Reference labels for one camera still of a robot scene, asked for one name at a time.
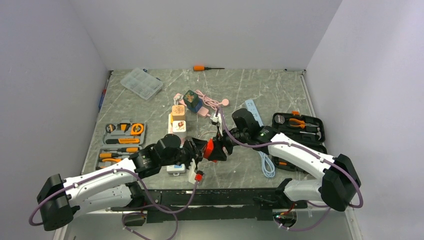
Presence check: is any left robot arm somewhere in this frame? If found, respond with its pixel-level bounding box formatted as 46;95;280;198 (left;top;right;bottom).
28;134;211;231

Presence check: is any clear plastic screw box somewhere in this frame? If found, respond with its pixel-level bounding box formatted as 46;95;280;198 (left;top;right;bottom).
120;68;163;100

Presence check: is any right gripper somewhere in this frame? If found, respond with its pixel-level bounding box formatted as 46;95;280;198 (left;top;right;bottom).
208;124;250;161

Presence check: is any black tool case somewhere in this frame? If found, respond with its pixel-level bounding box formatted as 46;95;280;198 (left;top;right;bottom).
272;111;328;154

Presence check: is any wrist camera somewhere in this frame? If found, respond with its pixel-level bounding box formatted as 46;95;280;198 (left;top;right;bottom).
210;112;222;127
187;158;204;185

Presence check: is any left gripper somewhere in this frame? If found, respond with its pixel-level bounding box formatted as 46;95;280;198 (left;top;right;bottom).
160;137;208;171

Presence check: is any blue cube socket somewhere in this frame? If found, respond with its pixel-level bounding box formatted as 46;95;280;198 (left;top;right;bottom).
190;100;203;113

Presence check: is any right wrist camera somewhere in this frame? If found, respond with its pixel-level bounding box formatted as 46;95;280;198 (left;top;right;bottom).
210;112;222;127

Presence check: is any red cube socket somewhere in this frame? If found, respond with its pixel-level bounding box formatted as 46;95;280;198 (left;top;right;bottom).
202;138;221;162

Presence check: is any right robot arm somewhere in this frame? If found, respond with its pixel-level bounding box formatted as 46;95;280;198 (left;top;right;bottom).
203;108;364;212

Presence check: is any green cube socket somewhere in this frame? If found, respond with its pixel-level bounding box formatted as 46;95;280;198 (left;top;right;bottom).
182;90;199;108

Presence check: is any orange handled screwdriver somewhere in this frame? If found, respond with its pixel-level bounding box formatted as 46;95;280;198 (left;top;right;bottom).
192;65;225;72

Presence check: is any beige cube socket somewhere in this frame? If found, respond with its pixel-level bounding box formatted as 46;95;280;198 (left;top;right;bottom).
171;104;186;122

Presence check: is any white power strip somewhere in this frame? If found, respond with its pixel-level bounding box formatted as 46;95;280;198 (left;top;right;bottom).
166;113;186;176

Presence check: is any white cube socket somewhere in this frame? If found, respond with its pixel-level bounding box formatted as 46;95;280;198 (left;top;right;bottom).
172;120;187;139

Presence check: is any thin pink wire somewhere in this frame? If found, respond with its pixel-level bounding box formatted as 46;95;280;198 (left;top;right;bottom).
197;130;220;140

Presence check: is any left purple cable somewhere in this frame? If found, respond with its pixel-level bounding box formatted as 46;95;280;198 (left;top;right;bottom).
28;167;201;240

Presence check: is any purple cable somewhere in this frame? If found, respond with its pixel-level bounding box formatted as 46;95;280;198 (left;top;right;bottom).
28;167;201;240
214;107;365;233

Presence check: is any grey tool tray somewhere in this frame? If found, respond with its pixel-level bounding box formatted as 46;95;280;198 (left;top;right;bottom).
94;118;147;170

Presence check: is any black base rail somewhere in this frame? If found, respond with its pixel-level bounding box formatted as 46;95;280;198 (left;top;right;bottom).
110;188;309;223

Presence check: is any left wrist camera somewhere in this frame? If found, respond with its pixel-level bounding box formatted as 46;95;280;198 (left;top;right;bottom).
187;158;204;185

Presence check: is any light blue power strip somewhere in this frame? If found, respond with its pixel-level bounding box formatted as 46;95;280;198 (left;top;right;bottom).
244;99;264;127

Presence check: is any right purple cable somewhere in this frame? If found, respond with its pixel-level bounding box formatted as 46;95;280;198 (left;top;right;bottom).
214;107;365;233

